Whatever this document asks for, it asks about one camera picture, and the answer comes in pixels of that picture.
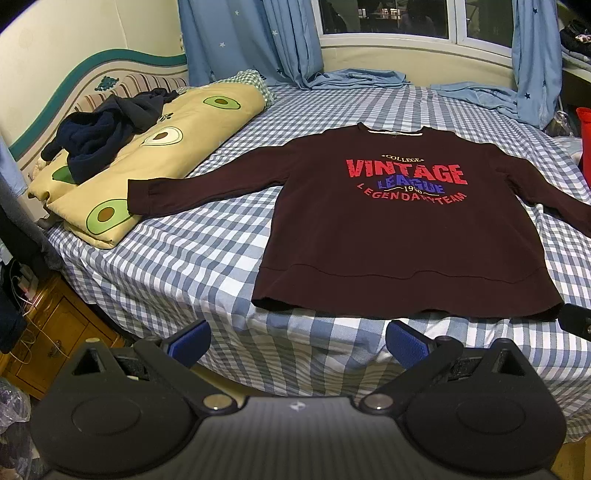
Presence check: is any maroon vintage league sweatshirt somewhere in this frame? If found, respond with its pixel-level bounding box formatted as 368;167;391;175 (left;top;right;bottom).
127;124;590;319

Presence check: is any pile of clothes on shelf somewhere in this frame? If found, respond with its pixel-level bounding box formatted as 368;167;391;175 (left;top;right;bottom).
560;19;590;57

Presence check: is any wooden nightstand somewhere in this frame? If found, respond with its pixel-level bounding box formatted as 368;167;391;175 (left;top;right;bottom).
1;275;125;400

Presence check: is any clear plastic bag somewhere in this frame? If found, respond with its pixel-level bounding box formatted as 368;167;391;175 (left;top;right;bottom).
544;110;576;137

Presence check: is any red fabric bag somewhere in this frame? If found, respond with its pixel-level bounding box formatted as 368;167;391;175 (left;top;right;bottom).
576;107;591;187

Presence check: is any yellow avocado print quilt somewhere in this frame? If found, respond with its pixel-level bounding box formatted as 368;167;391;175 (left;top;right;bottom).
28;82;266;249

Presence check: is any dark navy garment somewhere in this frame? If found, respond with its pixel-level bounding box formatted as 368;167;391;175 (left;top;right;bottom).
41;88;178;185

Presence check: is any green checkered pillow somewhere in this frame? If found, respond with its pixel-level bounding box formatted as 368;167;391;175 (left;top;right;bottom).
217;69;276;109

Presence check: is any right blue star curtain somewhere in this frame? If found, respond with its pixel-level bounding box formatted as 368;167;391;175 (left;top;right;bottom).
431;0;562;129

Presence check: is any blue star curtain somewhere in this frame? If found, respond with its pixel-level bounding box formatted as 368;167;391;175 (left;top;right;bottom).
431;0;562;129
177;0;408;90

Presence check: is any striped headboard with teal trim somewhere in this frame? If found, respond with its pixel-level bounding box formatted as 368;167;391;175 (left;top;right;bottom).
9;49;188;175

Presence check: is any left blue star curtain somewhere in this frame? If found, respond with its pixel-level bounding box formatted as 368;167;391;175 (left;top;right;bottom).
177;0;408;90

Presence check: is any window with white frame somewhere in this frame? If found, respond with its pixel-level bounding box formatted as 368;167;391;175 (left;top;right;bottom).
312;0;513;57

